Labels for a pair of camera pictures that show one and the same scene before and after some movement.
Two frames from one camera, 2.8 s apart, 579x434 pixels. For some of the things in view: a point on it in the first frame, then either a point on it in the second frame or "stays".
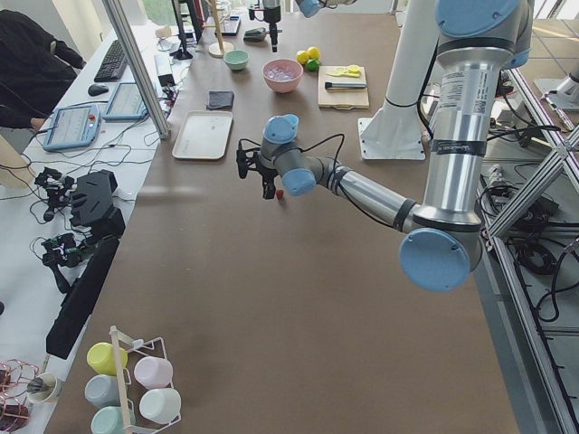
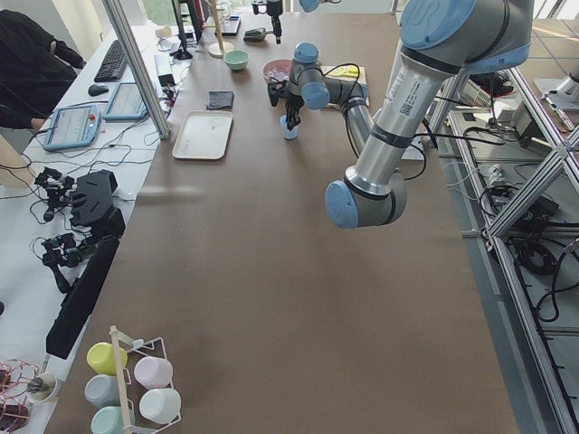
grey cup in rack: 102,391 stays
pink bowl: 282,75 stays
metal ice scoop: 257,35 stays
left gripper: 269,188 to 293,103
